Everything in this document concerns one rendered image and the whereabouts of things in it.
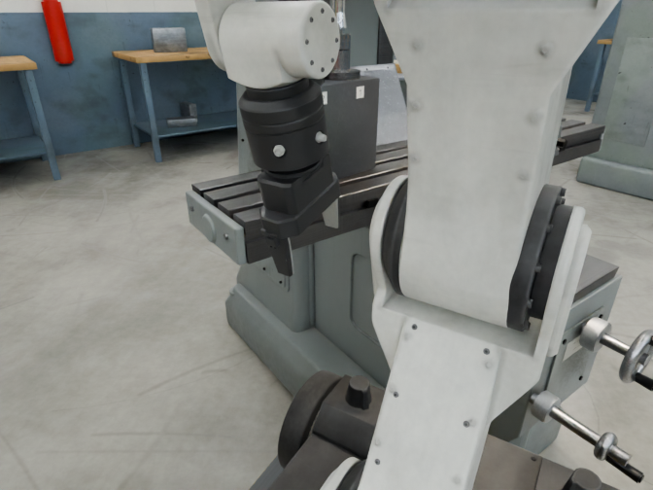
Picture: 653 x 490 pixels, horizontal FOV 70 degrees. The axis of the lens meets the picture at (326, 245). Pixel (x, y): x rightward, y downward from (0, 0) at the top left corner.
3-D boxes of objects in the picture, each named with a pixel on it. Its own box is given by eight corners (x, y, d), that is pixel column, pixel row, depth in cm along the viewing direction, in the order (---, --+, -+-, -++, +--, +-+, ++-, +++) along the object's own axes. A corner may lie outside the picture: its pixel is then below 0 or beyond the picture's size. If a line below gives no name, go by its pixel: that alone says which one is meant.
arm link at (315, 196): (306, 249, 51) (286, 151, 43) (241, 228, 56) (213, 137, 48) (363, 192, 58) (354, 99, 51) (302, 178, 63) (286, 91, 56)
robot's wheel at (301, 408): (299, 503, 87) (296, 426, 78) (278, 490, 89) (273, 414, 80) (351, 429, 102) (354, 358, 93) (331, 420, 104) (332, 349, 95)
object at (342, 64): (323, 68, 93) (323, 38, 91) (344, 67, 95) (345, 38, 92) (330, 71, 89) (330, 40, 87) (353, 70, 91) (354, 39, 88)
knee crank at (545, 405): (647, 474, 85) (658, 452, 82) (632, 493, 82) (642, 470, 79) (537, 402, 100) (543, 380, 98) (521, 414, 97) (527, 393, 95)
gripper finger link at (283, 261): (278, 267, 59) (267, 228, 55) (297, 274, 57) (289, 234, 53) (270, 275, 58) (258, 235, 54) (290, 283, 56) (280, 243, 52)
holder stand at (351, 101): (376, 167, 101) (381, 70, 92) (299, 192, 87) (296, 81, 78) (336, 157, 109) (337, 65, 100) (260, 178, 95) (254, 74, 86)
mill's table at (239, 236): (602, 150, 143) (610, 124, 139) (237, 268, 78) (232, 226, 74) (534, 135, 159) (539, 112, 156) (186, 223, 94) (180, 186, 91)
